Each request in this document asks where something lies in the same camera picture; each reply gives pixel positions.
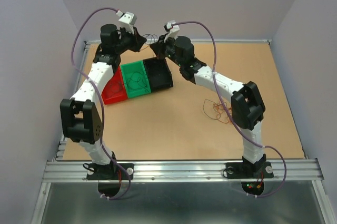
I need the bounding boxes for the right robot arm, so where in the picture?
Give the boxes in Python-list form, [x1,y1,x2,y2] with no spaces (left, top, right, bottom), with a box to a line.
[150,36,266,179]

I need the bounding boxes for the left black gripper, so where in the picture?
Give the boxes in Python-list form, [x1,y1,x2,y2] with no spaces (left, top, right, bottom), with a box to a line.
[115,25,146,54]

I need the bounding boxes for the thin brown wire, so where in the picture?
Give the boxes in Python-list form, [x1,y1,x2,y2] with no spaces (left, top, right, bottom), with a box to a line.
[141,33,158,51]

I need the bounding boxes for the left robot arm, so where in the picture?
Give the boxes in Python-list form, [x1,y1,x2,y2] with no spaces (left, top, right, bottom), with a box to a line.
[60,24,146,180]

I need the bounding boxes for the green plastic bin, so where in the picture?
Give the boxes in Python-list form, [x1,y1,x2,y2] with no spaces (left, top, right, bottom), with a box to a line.
[121,61,151,99]

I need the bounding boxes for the red plastic bin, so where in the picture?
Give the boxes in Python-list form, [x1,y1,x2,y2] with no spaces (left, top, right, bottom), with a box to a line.
[101,67,128,105]

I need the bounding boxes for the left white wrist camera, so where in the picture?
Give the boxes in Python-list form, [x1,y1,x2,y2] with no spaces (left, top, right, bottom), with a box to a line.
[116,10,137,34]

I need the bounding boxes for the orange black wire ball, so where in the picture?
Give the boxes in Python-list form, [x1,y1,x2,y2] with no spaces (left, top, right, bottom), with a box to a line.
[203,99,232,124]

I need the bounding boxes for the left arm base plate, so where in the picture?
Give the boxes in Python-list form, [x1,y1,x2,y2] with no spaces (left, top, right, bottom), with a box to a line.
[83,161,134,180]

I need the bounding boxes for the wires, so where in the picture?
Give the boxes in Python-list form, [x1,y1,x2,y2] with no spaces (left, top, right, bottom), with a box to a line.
[106,76,125,98]

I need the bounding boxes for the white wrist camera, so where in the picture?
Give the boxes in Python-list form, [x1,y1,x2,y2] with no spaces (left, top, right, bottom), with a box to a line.
[164,20,180,42]
[116,10,137,34]

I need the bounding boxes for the black plastic bin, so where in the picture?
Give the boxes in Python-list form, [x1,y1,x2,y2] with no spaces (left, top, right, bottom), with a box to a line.
[143,57,173,92]

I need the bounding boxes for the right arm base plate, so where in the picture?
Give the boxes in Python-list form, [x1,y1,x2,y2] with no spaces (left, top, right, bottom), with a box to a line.
[223,161,274,180]

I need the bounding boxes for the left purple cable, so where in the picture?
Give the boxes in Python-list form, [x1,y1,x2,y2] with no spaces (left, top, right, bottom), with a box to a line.
[71,7,132,200]

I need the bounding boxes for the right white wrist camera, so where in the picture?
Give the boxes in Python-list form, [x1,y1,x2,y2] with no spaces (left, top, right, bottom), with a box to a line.
[164,20,180,42]

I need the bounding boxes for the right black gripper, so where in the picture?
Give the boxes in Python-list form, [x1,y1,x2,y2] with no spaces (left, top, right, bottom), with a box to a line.
[150,33,183,67]

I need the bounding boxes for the aluminium frame rail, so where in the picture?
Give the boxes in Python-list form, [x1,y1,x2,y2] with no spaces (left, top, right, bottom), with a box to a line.
[34,42,336,223]

